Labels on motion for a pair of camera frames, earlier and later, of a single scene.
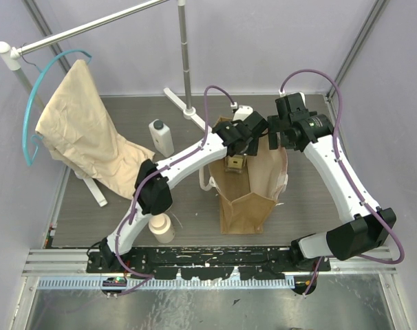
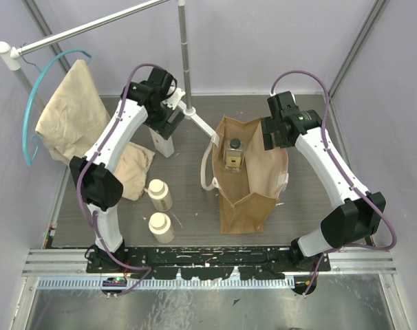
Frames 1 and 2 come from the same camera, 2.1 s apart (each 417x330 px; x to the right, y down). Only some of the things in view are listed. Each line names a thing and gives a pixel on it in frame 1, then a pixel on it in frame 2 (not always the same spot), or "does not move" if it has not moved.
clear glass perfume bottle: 235,163 does not move
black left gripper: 251,145 to 172,124
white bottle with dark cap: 162,137 does not move
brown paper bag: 247,199 does not move
